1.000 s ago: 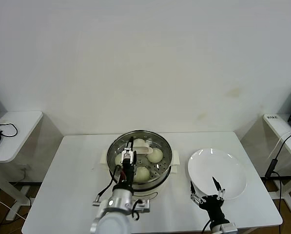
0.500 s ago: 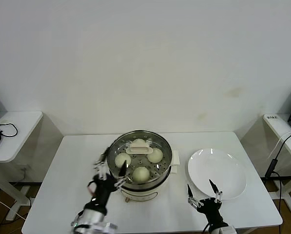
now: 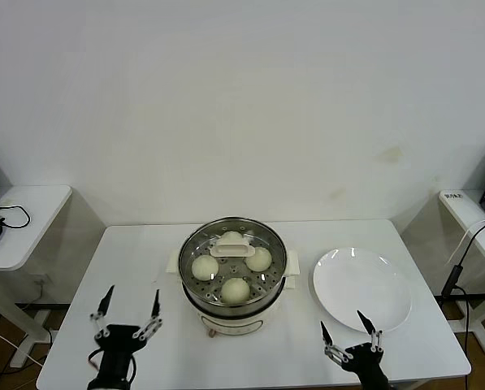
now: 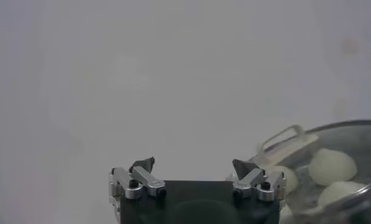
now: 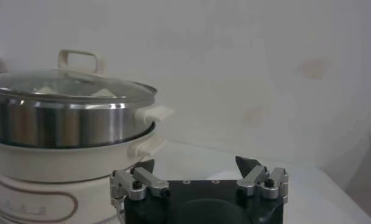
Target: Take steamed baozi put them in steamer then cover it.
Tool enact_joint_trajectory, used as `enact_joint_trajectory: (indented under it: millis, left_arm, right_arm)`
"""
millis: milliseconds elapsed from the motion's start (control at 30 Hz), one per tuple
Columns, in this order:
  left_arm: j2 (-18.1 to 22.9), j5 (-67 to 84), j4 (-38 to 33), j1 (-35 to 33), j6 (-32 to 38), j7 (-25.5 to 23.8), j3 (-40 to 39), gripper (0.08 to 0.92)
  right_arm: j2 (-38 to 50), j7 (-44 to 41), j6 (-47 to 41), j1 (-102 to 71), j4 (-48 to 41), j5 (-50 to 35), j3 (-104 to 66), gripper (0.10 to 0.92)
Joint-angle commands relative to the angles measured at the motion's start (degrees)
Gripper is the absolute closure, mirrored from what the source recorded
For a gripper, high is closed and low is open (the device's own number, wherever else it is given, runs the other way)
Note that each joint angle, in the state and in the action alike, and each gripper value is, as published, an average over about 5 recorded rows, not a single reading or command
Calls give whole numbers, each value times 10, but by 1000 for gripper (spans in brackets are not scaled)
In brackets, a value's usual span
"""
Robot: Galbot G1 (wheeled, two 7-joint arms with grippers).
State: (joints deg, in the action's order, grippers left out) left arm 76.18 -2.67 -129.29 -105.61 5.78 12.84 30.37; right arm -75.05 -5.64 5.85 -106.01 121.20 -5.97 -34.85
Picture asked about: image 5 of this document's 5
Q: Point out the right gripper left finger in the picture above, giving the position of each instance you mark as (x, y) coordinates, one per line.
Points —
(149, 181)

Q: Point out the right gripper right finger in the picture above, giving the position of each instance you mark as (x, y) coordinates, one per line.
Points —
(252, 176)

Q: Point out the white steamed baozi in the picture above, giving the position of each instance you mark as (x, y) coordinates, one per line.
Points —
(106, 92)
(46, 90)

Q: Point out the glass pot lid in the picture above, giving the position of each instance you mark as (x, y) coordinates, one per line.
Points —
(79, 82)

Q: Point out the stainless steel steamer basket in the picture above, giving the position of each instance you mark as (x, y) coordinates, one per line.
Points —
(67, 124)

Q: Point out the cream electric cooker base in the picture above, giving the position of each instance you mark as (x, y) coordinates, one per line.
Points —
(51, 167)

